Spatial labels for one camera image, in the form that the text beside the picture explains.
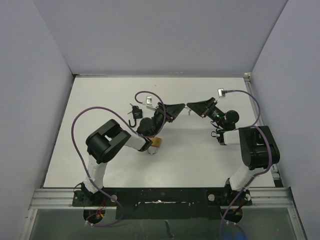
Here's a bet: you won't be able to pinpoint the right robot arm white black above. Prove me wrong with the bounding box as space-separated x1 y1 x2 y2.
186 97 280 205

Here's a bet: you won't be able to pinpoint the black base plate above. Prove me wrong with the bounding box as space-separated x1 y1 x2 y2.
72 186 252 224

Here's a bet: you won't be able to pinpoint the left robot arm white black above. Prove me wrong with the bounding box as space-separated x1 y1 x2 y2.
81 102 186 206

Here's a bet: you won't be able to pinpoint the brass padlock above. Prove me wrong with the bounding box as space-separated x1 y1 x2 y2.
147 137 162 155

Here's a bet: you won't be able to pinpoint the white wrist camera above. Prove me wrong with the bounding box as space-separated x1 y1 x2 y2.
217 88 227 100
142 95 156 111

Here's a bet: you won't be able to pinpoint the black padlock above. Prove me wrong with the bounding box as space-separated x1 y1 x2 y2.
128 109 143 128

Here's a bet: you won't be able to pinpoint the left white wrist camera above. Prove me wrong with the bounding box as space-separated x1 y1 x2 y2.
142 95 156 111

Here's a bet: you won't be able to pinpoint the black-headed keys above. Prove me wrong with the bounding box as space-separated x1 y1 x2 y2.
127 103 140 115

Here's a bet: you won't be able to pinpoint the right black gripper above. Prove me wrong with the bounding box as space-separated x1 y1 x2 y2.
187 97 226 129

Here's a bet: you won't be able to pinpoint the purple cable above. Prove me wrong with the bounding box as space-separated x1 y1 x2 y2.
70 90 166 227
219 88 274 240

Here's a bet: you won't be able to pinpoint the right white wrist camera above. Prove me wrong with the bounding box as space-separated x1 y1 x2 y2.
217 88 227 100

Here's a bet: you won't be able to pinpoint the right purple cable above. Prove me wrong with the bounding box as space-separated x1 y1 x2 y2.
219 88 274 240

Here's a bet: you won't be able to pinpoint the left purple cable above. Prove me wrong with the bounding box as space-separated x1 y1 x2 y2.
70 90 166 227

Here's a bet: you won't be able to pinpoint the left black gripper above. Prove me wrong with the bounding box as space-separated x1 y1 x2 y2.
150 102 185 138

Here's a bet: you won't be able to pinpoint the aluminium right rail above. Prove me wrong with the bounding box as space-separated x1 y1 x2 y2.
243 72 307 240

